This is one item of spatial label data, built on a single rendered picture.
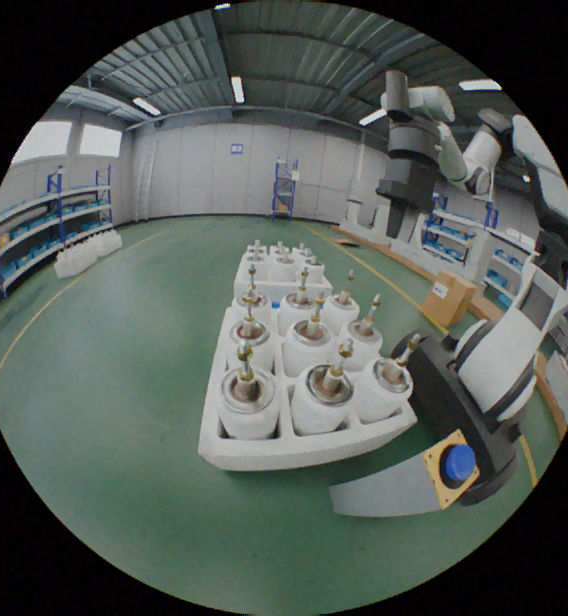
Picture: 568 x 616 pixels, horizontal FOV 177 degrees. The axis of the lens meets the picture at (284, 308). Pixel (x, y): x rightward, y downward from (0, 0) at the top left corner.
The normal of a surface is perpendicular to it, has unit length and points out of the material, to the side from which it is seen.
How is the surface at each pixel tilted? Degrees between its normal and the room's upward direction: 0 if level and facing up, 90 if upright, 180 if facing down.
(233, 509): 0
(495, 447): 45
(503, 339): 37
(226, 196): 90
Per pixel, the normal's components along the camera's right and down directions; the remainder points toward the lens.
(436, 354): -0.63, -0.60
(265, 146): 0.12, 0.55
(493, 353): -0.82, -0.42
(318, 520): 0.10, -0.84
